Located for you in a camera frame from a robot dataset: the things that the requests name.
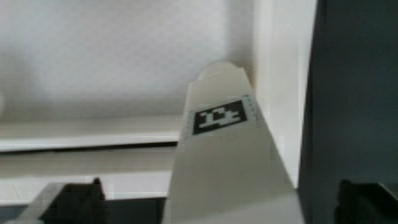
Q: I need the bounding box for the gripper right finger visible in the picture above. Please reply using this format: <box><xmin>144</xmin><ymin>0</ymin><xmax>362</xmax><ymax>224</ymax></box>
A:
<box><xmin>336</xmin><ymin>180</ymin><xmax>398</xmax><ymax>224</ymax></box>

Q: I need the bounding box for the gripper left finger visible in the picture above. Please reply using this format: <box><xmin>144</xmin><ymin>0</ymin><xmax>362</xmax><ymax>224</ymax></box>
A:
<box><xmin>14</xmin><ymin>178</ymin><xmax>112</xmax><ymax>224</ymax></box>

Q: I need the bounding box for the white desk top tray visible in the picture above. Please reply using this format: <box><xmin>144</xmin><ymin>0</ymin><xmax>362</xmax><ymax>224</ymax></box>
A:
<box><xmin>0</xmin><ymin>0</ymin><xmax>320</xmax><ymax>182</ymax></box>

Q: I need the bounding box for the white front rail barrier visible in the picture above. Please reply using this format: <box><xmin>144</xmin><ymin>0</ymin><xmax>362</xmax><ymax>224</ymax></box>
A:
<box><xmin>0</xmin><ymin>147</ymin><xmax>176</xmax><ymax>205</ymax></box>

